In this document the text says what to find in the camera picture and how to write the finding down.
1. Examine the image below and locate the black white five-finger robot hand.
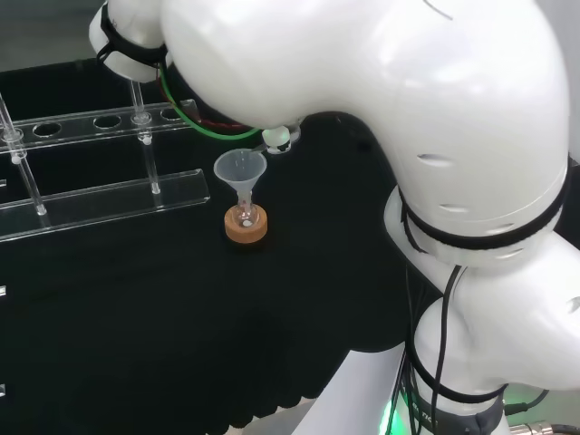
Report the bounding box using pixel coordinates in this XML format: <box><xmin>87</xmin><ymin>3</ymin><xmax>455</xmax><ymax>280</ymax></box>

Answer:
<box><xmin>262</xmin><ymin>125</ymin><xmax>303</xmax><ymax>156</ymax></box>

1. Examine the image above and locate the translucent plastic funnel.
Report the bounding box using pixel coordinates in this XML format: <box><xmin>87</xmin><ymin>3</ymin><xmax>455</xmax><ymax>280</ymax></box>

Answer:
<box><xmin>213</xmin><ymin>150</ymin><xmax>267</xmax><ymax>208</ymax></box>

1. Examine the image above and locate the small round-bottom glass flask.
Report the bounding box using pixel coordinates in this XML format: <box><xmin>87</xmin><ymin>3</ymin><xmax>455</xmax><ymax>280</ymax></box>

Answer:
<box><xmin>230</xmin><ymin>189</ymin><xmax>261</xmax><ymax>230</ymax></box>

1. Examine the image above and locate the clear acrylic funnel stand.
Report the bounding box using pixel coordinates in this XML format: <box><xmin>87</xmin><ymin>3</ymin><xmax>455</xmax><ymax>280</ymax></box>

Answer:
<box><xmin>0</xmin><ymin>79</ymin><xmax>212</xmax><ymax>244</ymax></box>

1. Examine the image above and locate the black bench cloth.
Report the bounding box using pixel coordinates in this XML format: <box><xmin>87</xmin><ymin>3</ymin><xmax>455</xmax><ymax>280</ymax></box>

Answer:
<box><xmin>0</xmin><ymin>57</ymin><xmax>454</xmax><ymax>430</ymax></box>

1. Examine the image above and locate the green cable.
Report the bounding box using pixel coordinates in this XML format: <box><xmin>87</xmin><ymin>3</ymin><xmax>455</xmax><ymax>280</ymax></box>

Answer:
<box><xmin>158</xmin><ymin>63</ymin><xmax>265</xmax><ymax>141</ymax></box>

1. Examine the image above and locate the red cable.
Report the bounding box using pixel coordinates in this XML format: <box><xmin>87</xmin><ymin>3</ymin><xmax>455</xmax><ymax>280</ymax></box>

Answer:
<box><xmin>156</xmin><ymin>63</ymin><xmax>244</xmax><ymax>131</ymax></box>

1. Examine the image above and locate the cork ring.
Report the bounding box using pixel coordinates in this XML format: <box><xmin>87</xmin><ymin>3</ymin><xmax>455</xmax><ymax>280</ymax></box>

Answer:
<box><xmin>224</xmin><ymin>206</ymin><xmax>269</xmax><ymax>245</ymax></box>

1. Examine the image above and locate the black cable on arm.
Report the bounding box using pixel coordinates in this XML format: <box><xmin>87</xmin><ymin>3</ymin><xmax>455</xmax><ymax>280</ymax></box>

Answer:
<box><xmin>401</xmin><ymin>260</ymin><xmax>470</xmax><ymax>435</ymax></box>

